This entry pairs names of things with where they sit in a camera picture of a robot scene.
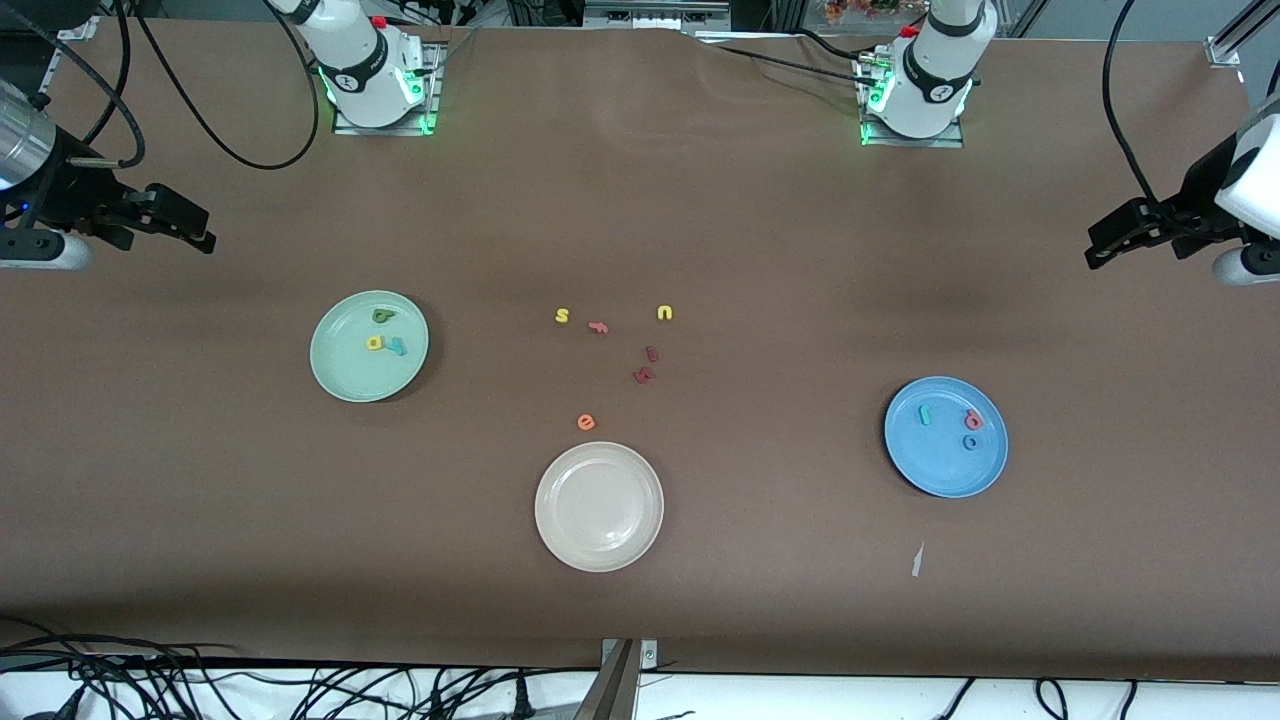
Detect green plate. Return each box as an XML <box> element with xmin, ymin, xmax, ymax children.
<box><xmin>309</xmin><ymin>290</ymin><xmax>430</xmax><ymax>404</ymax></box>

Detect blue plate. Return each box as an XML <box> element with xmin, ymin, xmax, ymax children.
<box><xmin>883</xmin><ymin>376</ymin><xmax>1010</xmax><ymax>499</ymax></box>

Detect orange artificial flowers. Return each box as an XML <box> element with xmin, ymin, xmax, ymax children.
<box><xmin>825</xmin><ymin>0</ymin><xmax>926</xmax><ymax>26</ymax></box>

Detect brown table cover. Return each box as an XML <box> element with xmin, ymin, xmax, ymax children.
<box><xmin>0</xmin><ymin>18</ymin><xmax>1280</xmax><ymax>683</ymax></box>

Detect beige plate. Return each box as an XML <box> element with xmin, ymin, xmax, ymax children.
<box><xmin>534</xmin><ymin>441</ymin><xmax>665</xmax><ymax>573</ymax></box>

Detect grey power strip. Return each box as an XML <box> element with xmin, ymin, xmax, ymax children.
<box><xmin>585</xmin><ymin>0</ymin><xmax>731</xmax><ymax>29</ymax></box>

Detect grey metal beam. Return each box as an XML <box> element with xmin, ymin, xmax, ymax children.
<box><xmin>572</xmin><ymin>640</ymin><xmax>641</xmax><ymax>720</ymax></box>

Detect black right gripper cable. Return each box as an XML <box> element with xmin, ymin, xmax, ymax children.
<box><xmin>40</xmin><ymin>0</ymin><xmax>147</xmax><ymax>169</ymax></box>

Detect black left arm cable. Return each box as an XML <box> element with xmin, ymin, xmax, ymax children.
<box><xmin>1103</xmin><ymin>0</ymin><xmax>1166</xmax><ymax>206</ymax></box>

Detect aluminium frame rail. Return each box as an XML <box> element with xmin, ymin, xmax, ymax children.
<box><xmin>30</xmin><ymin>20</ymin><xmax>101</xmax><ymax>111</ymax></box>

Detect aluminium frame corner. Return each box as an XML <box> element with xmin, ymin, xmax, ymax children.
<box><xmin>1205</xmin><ymin>0</ymin><xmax>1280</xmax><ymax>66</ymax></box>

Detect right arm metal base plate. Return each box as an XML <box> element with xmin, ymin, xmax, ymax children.
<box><xmin>332</xmin><ymin>40</ymin><xmax>441</xmax><ymax>136</ymax></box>

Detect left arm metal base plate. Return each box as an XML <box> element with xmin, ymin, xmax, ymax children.
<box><xmin>860</xmin><ymin>55</ymin><xmax>966</xmax><ymax>149</ymax></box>

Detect black base power cable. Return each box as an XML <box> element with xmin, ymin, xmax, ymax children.
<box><xmin>700</xmin><ymin>28</ymin><xmax>886</xmax><ymax>89</ymax></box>

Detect black cable bundle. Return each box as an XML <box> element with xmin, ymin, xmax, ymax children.
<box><xmin>0</xmin><ymin>615</ymin><xmax>601</xmax><ymax>720</ymax></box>

